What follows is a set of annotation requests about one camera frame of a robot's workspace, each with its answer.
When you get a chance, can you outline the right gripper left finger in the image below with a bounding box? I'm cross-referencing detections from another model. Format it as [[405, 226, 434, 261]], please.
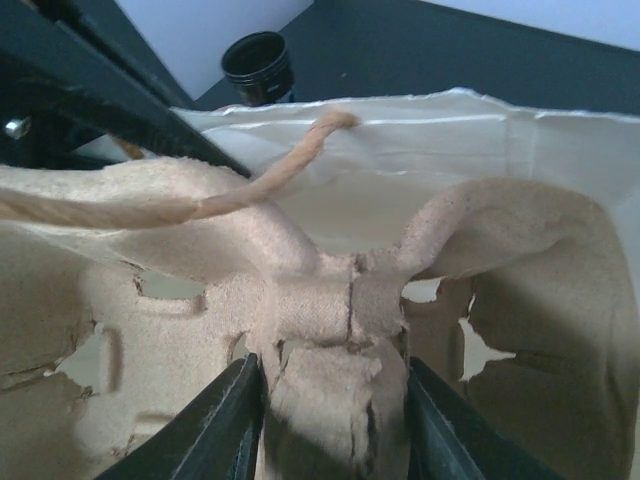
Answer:
[[97, 353, 263, 480]]

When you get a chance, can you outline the brown pulp cup carrier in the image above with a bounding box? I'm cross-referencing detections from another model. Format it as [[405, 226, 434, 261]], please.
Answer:
[[1, 178, 639, 479]]

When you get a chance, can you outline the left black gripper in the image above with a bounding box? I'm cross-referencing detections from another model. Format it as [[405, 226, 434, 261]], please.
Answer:
[[1, 1, 251, 178]]

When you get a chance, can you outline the kraft paper bag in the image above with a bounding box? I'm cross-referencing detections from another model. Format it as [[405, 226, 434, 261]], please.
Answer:
[[0, 87, 640, 386]]

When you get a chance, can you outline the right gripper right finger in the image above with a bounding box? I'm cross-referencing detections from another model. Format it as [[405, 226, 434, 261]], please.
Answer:
[[407, 357, 555, 480]]

